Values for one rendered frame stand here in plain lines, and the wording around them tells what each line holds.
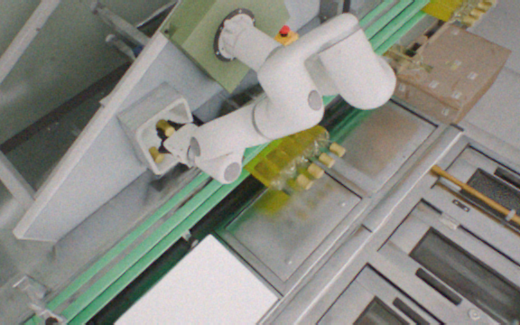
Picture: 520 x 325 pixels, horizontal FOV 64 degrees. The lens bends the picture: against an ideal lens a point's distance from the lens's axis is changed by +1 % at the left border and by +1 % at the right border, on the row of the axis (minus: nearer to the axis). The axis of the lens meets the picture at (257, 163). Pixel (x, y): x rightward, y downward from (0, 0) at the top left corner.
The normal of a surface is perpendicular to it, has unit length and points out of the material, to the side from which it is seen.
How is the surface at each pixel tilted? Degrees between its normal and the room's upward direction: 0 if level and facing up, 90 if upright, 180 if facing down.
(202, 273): 90
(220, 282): 90
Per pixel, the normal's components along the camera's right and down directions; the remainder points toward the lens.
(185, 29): -0.35, -0.23
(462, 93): 0.04, -0.52
